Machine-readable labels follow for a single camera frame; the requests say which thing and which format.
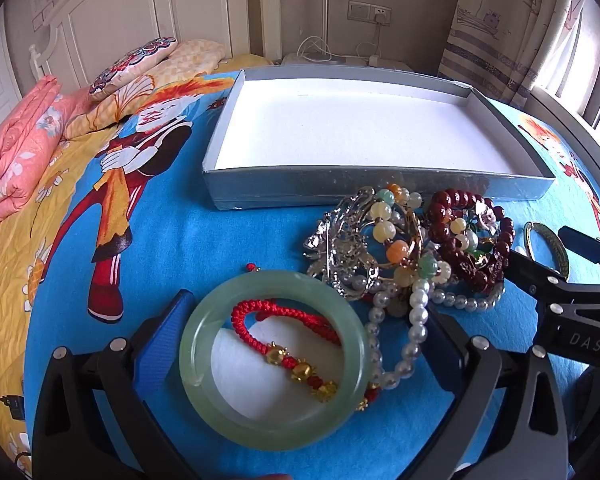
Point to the wide gold bangle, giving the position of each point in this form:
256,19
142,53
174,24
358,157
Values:
555,247

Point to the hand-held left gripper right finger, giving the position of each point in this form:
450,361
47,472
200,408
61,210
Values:
452,370

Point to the white charger plug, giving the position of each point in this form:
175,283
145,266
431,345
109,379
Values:
382,19

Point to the pink floral folded quilt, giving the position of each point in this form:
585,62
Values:
15,145

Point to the white wooden headboard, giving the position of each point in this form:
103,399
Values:
130,5

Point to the yellow daisy bed sheet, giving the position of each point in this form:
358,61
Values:
10,270

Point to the white power adapter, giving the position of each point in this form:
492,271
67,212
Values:
375,61

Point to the green jade bangle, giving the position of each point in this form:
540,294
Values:
190,355

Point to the white nightstand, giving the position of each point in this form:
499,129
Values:
340,62

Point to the window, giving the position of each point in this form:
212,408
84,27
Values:
595,60

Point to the grey cardboard tray white lining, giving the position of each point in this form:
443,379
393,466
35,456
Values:
355,125

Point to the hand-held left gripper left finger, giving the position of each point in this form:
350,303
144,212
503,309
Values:
162,340

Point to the yellow checkered pillow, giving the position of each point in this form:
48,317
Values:
190,60

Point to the blue cartoon printed blanket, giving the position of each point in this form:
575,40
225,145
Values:
180,240

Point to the white wall label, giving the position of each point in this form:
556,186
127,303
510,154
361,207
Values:
41,6

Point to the white desk lamp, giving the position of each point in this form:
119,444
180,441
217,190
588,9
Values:
325,5

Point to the embroidered patterned pillow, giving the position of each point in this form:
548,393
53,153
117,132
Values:
130,67

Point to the white wall socket panel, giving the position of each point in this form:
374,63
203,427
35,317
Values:
362,12

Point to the striped printed curtain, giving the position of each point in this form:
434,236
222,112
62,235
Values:
495,25

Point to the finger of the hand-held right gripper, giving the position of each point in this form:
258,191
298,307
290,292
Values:
530,275
587,245

